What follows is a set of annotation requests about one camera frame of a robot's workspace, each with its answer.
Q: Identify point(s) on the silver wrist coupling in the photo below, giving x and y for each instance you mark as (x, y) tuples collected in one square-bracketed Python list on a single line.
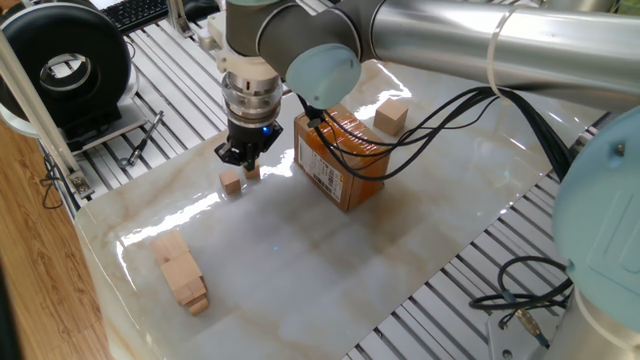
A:
[(251, 100)]

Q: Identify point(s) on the small wooden block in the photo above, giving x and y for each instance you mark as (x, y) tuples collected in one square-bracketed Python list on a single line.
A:
[(198, 305), (192, 290)]

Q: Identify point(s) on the aluminium frame post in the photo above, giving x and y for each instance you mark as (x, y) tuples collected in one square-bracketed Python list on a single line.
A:
[(35, 110)]

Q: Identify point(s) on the small wooden cube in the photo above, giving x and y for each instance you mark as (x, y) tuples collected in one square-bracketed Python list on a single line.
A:
[(253, 173), (230, 181)]

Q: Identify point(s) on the large wooden cube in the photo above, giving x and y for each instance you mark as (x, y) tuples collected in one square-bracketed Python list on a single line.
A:
[(390, 116)]

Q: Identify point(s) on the cardboard box with orange tape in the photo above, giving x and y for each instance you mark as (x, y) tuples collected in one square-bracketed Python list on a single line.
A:
[(350, 170)]

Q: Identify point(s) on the grey device base plate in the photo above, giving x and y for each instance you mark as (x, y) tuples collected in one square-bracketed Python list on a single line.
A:
[(110, 131)]

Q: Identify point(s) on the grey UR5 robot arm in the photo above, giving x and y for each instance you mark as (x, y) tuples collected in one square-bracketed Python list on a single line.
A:
[(450, 45)]

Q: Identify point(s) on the white zip tie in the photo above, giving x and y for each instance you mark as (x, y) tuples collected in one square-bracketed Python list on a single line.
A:
[(495, 60)]

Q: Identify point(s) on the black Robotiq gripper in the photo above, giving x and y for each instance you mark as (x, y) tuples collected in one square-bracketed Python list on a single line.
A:
[(252, 137)]

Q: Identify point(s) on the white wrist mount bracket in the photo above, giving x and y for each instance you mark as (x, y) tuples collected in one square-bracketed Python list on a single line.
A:
[(240, 62)]

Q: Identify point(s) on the black silver pen tool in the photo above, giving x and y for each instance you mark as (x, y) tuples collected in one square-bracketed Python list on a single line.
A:
[(145, 140)]

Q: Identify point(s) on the black keyboard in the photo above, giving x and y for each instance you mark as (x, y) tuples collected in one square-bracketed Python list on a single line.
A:
[(135, 12)]

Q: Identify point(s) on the large wooden block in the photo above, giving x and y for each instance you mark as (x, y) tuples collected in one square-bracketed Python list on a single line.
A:
[(180, 271), (169, 246)]

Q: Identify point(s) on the marble pattern mat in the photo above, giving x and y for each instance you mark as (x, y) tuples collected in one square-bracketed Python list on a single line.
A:
[(400, 250)]

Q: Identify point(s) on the short aluminium profile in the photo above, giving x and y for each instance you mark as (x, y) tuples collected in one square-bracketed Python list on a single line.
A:
[(178, 20)]

